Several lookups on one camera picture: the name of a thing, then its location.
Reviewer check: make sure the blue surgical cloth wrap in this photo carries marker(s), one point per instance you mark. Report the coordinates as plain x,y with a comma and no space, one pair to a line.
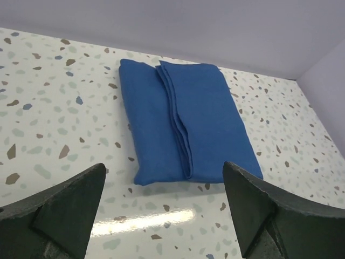
184,122

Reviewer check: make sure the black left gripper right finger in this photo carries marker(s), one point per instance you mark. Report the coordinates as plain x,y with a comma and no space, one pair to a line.
272,223

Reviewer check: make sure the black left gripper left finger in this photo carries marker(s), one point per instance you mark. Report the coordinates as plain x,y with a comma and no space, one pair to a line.
56,222

